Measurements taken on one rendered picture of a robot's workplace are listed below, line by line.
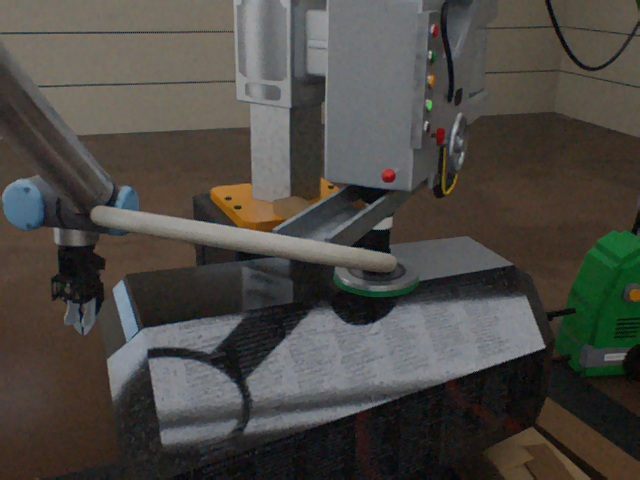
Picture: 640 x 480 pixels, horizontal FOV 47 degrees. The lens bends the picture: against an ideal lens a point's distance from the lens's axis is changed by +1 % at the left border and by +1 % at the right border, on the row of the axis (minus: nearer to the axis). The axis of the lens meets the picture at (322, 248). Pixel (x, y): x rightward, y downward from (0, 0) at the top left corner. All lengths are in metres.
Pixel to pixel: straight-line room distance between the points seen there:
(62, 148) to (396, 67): 0.75
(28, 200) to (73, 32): 6.38
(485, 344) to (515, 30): 7.27
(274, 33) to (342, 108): 0.89
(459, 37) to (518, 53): 7.08
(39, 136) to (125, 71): 6.62
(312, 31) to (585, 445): 1.68
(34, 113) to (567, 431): 2.15
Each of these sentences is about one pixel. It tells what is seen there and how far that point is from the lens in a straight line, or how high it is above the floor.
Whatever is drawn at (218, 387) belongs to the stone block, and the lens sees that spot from 1.69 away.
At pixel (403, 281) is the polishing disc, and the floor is 0.89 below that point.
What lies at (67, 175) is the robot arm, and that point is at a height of 1.29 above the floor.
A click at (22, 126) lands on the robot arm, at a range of 1.13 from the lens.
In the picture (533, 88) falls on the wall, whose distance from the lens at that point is 9.27.
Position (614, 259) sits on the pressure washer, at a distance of 3.16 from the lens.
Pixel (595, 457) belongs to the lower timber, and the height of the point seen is 0.09.
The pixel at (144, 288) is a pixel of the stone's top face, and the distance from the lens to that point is 1.92.
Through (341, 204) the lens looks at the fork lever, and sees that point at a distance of 1.69.
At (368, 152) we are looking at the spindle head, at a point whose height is 1.21.
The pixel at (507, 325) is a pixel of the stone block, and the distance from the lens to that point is 2.02.
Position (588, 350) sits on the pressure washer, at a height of 0.15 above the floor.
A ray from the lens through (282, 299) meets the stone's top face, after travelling 1.81.
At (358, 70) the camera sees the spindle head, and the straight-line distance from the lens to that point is 1.64.
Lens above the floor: 1.60
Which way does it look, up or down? 21 degrees down
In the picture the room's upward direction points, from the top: 1 degrees clockwise
